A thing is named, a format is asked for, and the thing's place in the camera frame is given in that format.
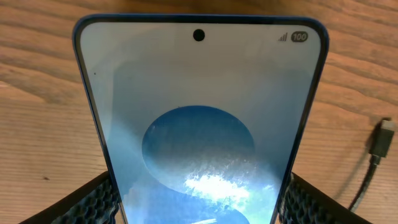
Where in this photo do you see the black USB charging cable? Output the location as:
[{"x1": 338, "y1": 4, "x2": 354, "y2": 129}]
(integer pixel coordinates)
[{"x1": 348, "y1": 117, "x2": 396, "y2": 212}]

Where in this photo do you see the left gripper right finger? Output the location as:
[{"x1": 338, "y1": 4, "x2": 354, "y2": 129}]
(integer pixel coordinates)
[{"x1": 278, "y1": 173, "x2": 371, "y2": 224}]

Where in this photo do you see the blue Galaxy smartphone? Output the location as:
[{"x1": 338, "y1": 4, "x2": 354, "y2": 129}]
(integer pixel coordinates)
[{"x1": 72, "y1": 14, "x2": 329, "y2": 224}]

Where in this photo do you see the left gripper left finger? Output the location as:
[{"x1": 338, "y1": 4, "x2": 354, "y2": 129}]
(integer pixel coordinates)
[{"x1": 21, "y1": 171, "x2": 119, "y2": 224}]

